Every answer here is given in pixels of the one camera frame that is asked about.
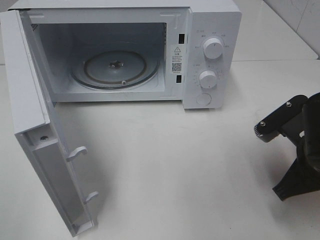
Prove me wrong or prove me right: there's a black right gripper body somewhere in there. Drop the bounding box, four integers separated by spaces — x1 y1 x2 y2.
296 93 320 175

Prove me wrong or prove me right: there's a white microwave oven body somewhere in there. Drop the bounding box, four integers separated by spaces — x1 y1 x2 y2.
0 0 242 110

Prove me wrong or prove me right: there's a white microwave knob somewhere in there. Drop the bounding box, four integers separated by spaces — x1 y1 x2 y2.
202 36 224 60
199 70 218 89

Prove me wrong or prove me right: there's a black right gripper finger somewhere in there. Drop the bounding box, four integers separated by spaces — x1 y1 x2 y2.
272 149 320 201

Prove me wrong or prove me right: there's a white microwave door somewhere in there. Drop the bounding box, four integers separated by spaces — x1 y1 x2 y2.
0 10 98 236

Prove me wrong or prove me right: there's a white adjacent table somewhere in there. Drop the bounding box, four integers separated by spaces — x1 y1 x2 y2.
232 0 320 62

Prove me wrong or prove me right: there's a round door release button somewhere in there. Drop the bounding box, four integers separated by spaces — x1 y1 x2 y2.
196 93 212 106

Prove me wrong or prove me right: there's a glass microwave turntable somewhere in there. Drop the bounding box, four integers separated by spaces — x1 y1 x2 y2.
71 50 160 90

